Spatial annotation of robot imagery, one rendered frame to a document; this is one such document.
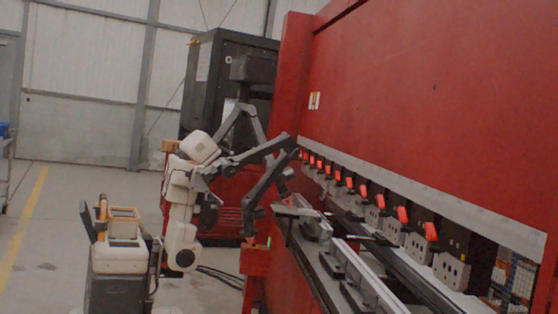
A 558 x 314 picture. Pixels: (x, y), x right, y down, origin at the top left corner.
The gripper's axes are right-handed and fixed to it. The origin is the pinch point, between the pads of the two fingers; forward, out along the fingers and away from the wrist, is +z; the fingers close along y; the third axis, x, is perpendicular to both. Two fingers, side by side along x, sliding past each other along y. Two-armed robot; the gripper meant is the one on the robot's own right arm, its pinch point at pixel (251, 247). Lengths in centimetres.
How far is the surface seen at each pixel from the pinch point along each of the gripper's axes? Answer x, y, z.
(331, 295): -77, 28, 1
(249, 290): 2.9, -3.5, 25.3
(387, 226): -96, 47, -29
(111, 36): 674, -206, -234
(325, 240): -5.7, 40.1, -0.1
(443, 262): -137, 49, -30
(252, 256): -4.5, 0.0, 3.6
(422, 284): -75, 66, 3
